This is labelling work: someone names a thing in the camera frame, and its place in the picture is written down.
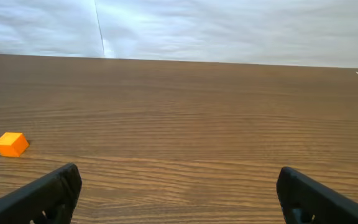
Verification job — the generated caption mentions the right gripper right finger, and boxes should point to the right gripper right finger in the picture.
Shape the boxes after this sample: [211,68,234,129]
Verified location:
[276,166,358,224]

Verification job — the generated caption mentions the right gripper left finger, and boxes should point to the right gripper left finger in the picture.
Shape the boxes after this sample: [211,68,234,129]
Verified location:
[0,162,83,224]

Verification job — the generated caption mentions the orange cube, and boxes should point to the orange cube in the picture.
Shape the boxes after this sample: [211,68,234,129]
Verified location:
[0,132,30,158]

